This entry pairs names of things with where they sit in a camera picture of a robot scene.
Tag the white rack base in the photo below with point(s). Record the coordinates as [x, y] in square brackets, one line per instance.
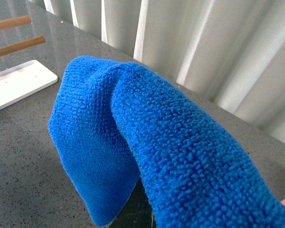
[21, 81]

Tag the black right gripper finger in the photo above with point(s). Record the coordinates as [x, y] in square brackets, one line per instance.
[137, 213]

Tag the wooden rod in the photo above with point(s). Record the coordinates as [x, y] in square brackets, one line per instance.
[21, 45]
[14, 22]

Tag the upper wooden rod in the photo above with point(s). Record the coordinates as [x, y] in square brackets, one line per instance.
[14, 22]

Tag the blue microfiber cloth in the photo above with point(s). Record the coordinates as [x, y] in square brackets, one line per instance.
[115, 123]

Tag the lower wooden rod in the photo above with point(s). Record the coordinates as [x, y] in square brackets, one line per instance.
[21, 45]

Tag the white pleated curtain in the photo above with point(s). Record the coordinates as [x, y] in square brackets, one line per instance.
[232, 52]

